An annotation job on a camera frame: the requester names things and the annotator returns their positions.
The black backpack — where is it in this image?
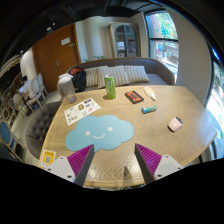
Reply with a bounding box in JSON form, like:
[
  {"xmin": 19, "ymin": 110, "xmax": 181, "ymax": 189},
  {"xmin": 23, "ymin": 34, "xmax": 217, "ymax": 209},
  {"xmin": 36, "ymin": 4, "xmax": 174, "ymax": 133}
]
[{"xmin": 70, "ymin": 67, "xmax": 87, "ymax": 92}]

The green drink can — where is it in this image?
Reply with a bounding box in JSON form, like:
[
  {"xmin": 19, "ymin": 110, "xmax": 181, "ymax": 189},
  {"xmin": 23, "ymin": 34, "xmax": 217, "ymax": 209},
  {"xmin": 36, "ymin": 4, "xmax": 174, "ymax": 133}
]
[{"xmin": 104, "ymin": 75, "xmax": 116, "ymax": 99}]

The striped cushion left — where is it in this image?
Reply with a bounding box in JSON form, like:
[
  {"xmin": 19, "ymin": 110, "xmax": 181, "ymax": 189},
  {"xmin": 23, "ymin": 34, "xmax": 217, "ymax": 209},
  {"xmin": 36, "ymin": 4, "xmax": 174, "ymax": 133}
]
[{"xmin": 85, "ymin": 68, "xmax": 98, "ymax": 87}]

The clear plastic shaker bottle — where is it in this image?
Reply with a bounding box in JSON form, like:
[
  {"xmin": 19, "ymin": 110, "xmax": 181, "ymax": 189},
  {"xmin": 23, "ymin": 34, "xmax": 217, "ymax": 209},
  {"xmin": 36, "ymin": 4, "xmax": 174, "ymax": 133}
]
[{"xmin": 58, "ymin": 73, "xmax": 77, "ymax": 103}]

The striped cushion middle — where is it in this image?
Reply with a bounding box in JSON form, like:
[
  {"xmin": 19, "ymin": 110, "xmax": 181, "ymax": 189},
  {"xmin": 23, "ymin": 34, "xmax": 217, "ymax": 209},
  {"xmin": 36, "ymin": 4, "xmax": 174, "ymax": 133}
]
[{"xmin": 97, "ymin": 65, "xmax": 130, "ymax": 88}]

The glass door cabinet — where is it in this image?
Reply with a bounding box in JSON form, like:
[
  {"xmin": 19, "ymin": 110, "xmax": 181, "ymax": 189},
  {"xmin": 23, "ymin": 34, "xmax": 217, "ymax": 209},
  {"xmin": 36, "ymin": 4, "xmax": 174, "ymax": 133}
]
[{"xmin": 108, "ymin": 22, "xmax": 140, "ymax": 57}]

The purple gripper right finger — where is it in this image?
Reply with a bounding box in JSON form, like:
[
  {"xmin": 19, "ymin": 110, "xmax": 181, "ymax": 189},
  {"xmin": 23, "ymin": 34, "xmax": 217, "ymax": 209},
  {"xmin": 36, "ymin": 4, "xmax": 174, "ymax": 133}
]
[{"xmin": 134, "ymin": 144, "xmax": 162, "ymax": 184}]

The pink small cup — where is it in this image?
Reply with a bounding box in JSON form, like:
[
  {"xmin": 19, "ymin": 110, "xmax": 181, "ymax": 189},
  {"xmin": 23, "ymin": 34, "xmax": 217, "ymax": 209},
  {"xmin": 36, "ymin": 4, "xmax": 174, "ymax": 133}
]
[{"xmin": 168, "ymin": 117, "xmax": 183, "ymax": 132}]

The teal small pack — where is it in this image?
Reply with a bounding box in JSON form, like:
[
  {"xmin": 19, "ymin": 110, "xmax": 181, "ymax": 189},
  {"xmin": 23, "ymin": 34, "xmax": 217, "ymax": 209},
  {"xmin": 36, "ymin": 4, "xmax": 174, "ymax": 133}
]
[{"xmin": 141, "ymin": 106, "xmax": 157, "ymax": 114}]

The brown wooden door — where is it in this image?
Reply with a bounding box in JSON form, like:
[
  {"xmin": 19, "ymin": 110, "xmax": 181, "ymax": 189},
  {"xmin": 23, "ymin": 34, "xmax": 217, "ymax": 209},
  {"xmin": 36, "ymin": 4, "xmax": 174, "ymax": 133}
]
[{"xmin": 33, "ymin": 23, "xmax": 80, "ymax": 92}]

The white dining chair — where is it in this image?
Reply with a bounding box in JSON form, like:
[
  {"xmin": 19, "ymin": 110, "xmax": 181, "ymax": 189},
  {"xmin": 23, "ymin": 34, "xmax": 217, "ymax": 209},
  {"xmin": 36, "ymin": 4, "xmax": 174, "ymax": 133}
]
[{"xmin": 27, "ymin": 78, "xmax": 45, "ymax": 105}]

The yellow QR code sign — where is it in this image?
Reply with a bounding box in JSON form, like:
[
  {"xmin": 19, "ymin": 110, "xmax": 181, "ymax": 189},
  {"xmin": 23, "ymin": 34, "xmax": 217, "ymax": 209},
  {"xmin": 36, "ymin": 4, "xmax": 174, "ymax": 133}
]
[{"xmin": 40, "ymin": 150, "xmax": 56, "ymax": 168}]

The white sticker sheet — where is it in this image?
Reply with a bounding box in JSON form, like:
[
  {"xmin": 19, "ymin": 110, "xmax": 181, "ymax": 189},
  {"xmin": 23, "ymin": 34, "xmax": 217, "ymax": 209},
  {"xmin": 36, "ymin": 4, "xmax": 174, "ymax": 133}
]
[{"xmin": 64, "ymin": 98, "xmax": 100, "ymax": 126}]

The striped cushion right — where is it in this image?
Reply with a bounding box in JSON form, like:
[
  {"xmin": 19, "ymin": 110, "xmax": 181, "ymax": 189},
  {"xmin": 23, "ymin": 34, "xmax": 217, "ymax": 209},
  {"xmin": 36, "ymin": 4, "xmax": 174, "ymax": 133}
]
[{"xmin": 124, "ymin": 65, "xmax": 150, "ymax": 83}]

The striped cushion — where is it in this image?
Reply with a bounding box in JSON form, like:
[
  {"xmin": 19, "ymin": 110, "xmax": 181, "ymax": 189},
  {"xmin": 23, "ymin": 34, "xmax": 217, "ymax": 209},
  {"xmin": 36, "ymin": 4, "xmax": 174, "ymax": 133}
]
[
  {"xmin": 124, "ymin": 65, "xmax": 150, "ymax": 83},
  {"xmin": 85, "ymin": 68, "xmax": 98, "ymax": 87},
  {"xmin": 97, "ymin": 65, "xmax": 130, "ymax": 88}
]

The grey tufted chair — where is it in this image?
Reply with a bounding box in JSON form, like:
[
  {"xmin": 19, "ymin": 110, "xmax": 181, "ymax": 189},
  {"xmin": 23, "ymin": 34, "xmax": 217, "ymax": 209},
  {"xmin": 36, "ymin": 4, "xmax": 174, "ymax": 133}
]
[{"xmin": 25, "ymin": 101, "xmax": 61, "ymax": 159}]

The blue cloud mouse pad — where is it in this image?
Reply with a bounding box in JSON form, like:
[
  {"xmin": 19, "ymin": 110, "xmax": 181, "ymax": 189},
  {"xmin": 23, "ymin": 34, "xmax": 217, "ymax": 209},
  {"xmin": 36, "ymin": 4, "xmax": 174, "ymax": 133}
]
[{"xmin": 65, "ymin": 115, "xmax": 135, "ymax": 151}]

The blue round back chair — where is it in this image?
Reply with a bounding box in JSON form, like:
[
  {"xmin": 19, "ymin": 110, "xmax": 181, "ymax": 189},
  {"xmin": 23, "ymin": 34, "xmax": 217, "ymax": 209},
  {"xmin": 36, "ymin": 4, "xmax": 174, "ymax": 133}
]
[{"xmin": 0, "ymin": 120, "xmax": 24, "ymax": 161}]

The black orange box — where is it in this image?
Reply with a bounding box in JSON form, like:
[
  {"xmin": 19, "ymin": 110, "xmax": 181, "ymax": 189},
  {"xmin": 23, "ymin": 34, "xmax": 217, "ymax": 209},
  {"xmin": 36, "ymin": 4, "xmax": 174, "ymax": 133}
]
[{"xmin": 125, "ymin": 91, "xmax": 144, "ymax": 104}]

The grey sofa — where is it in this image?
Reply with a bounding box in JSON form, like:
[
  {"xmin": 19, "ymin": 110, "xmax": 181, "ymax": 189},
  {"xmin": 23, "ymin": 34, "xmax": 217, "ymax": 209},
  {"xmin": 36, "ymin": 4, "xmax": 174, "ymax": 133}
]
[{"xmin": 68, "ymin": 57, "xmax": 175, "ymax": 90}]

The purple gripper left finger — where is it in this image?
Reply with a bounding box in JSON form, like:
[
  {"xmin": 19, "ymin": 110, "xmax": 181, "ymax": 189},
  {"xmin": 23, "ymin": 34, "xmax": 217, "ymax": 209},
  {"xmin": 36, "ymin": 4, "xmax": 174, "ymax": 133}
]
[{"xmin": 67, "ymin": 144, "xmax": 95, "ymax": 186}]

